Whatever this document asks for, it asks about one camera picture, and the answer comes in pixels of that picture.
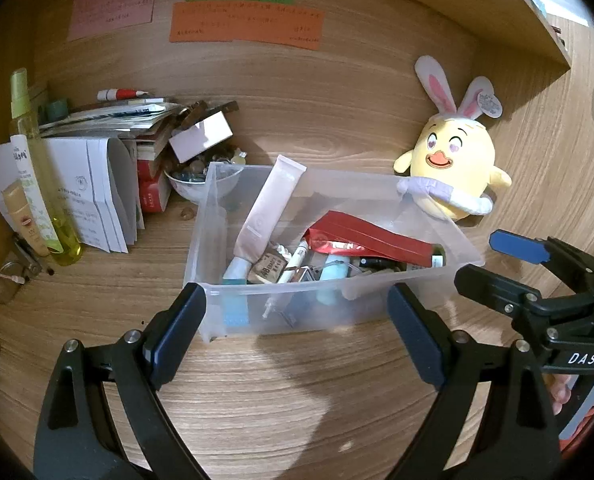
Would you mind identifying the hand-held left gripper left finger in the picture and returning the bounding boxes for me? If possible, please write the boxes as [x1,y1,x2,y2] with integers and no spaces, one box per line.
[32,282,212,480]

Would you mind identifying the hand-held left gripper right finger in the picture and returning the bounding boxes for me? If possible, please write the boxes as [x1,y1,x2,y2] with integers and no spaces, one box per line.
[387,282,562,480]

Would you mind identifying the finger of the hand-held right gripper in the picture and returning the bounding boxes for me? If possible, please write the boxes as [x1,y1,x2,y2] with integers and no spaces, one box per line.
[489,229,570,273]
[453,265,542,333]

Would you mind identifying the clear plastic bin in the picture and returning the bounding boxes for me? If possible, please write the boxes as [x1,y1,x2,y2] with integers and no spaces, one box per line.
[183,161,486,345]

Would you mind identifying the dark green bottle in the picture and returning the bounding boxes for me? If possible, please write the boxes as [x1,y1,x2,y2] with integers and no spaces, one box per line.
[359,245,448,274]

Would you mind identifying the teal tape roll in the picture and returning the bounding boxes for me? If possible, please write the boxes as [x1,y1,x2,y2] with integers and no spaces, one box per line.
[222,257,250,326]

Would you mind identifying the light blue small tube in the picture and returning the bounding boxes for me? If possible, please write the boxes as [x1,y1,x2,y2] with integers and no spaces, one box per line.
[317,254,350,306]

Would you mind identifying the red foil pouch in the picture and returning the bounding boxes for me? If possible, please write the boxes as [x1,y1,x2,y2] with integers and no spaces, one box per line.
[304,211,435,266]

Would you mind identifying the wooden tag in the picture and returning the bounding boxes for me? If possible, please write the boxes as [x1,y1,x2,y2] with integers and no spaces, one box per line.
[249,252,288,285]

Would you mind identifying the white pen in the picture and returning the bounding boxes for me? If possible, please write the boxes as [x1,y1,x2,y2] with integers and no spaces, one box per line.
[264,240,310,318]

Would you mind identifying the pink cosmetic tube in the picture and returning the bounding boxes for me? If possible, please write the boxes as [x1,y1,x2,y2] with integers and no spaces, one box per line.
[233,156,308,263]

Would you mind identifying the person's right hand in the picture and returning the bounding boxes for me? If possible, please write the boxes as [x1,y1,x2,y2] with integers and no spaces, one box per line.
[551,377,572,415]

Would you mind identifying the yellow chick plush toy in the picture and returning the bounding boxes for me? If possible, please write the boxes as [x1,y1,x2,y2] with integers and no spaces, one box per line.
[394,56,512,222]

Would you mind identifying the red boxes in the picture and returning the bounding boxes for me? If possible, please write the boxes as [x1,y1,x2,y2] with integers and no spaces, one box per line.
[137,157,172,213]

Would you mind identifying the green spray bottle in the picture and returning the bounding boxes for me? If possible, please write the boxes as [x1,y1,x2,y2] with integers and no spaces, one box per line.
[9,67,82,267]

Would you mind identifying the white ceramic bowl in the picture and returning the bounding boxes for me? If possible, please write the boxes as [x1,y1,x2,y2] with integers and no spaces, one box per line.
[164,160,245,202]

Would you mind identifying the dark metal clip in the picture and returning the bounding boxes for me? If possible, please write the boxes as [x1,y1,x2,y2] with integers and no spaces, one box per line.
[12,235,55,277]

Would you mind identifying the folded white paper leaflets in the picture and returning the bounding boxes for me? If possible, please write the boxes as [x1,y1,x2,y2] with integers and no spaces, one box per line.
[0,135,145,254]

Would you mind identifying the eyeglasses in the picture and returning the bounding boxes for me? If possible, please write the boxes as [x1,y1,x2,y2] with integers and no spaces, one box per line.
[0,257,30,376]

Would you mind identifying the yellow orange sunscreen bottle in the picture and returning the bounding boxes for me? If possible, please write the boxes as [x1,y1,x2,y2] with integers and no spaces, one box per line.
[2,180,52,256]

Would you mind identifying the small white box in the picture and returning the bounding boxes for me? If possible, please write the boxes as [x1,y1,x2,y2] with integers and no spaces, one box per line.
[169,110,234,164]

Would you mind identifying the white green sunscreen tube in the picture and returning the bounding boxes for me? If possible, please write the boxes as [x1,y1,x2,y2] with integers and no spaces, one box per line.
[9,134,64,256]

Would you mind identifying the stack of books and papers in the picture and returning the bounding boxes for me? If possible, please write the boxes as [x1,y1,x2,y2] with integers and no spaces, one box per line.
[37,97,182,161]

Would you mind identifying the dark brown wooden piece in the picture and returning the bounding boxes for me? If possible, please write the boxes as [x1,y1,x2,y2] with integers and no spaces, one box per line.
[179,101,240,123]

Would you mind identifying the red white marker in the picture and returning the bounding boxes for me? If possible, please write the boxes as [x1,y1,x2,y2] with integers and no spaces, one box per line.
[97,87,150,102]

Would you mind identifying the orange paper note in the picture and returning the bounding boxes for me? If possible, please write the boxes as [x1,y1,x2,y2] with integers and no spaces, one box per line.
[170,1,325,52]

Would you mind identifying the pink paper note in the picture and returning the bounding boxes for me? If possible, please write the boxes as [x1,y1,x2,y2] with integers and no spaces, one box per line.
[67,0,158,42]

